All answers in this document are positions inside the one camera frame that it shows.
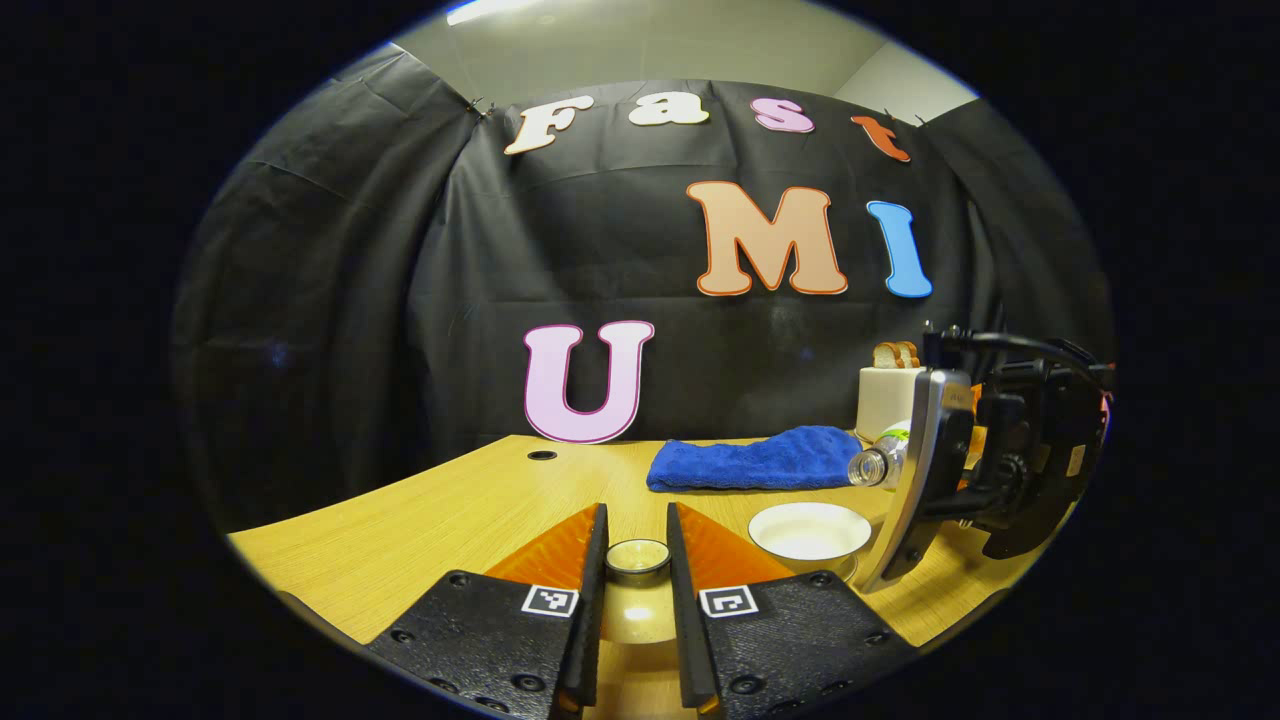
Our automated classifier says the white toaster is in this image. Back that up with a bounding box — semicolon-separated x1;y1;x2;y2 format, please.
856;366;936;446

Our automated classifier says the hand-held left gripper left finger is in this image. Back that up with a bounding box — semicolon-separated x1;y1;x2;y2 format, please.
365;504;611;720

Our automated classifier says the blue towel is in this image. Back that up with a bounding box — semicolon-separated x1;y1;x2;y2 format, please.
646;426;863;493

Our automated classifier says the black backdrop cloth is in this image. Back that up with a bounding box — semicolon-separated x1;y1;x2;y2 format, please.
172;50;1113;531

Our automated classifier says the clear plastic water bottle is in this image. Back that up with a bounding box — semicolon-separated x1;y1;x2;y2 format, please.
848;420;915;491

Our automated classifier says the yellow ceramic teacup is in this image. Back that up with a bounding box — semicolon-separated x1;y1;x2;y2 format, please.
748;501;873;583

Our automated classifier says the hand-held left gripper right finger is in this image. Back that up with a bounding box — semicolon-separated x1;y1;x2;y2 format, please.
666;503;916;720

